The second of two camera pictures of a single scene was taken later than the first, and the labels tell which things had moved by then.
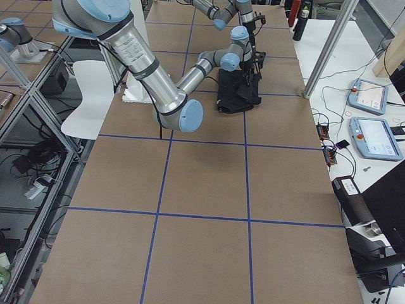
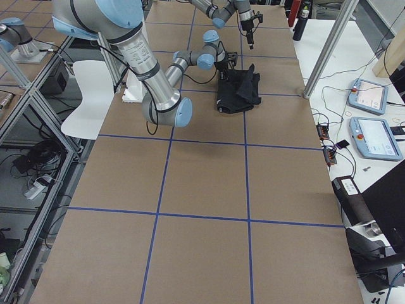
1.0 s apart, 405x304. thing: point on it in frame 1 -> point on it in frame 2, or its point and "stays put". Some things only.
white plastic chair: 97,87 stays put
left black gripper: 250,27 stays put
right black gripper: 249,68 -> 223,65
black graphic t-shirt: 234,95 stays put
